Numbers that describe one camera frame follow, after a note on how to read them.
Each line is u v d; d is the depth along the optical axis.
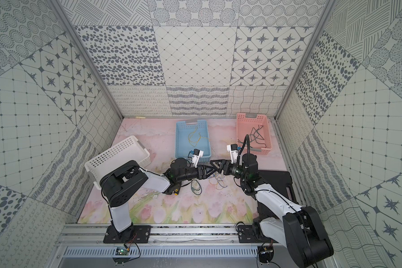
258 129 1.13
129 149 1.01
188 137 1.10
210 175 0.78
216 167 0.76
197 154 0.80
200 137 1.11
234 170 0.72
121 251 0.71
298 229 0.41
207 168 0.79
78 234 0.76
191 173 0.76
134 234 0.73
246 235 0.75
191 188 0.88
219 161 0.73
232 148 0.75
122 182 0.51
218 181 0.90
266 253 0.72
